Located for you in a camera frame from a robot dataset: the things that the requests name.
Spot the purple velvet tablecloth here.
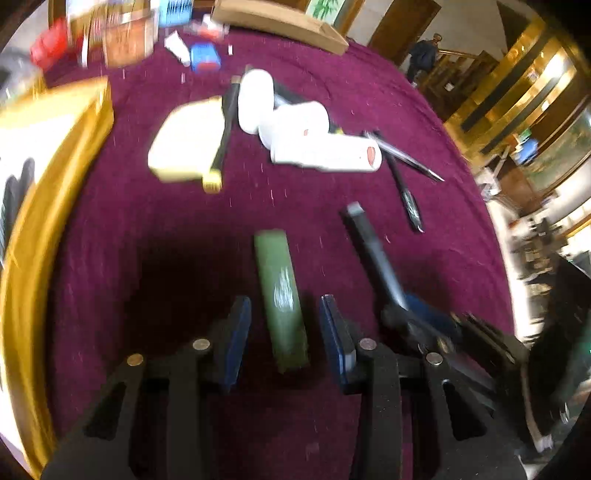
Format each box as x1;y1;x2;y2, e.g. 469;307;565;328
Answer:
45;30;513;479

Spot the yellow cartoon tin case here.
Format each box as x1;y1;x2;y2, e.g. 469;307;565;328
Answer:
147;96;224;183

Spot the red plastic bag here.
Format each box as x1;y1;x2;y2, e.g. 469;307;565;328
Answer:
30;17;70;71

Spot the gold black pen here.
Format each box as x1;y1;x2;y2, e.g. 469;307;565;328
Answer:
201;75;243;194

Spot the clear jar orange label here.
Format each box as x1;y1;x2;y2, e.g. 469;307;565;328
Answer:
102;9;157;68

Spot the long black marker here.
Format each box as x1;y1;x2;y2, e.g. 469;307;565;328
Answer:
342;202;410;311

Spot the white pill bottle red label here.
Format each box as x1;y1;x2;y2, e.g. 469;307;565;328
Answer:
270;133;383;173

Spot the silver black pen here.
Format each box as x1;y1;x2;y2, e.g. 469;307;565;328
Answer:
363;131;445;183

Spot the person in dark jacket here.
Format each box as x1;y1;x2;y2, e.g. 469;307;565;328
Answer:
406;33;443;84

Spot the white ointment tube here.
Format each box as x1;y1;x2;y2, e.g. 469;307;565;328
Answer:
163;31;191;67

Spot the blue battery pack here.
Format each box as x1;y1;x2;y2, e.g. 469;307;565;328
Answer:
189;43;221;73

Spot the brown wooden door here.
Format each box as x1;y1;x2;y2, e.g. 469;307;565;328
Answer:
369;0;441;66

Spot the gold tray box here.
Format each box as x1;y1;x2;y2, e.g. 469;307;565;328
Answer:
1;77;114;478

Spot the clear black gel pen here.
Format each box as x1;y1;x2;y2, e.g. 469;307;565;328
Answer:
381;148;424;233

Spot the green lighter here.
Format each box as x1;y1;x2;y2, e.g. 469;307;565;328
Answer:
253;230;308;373

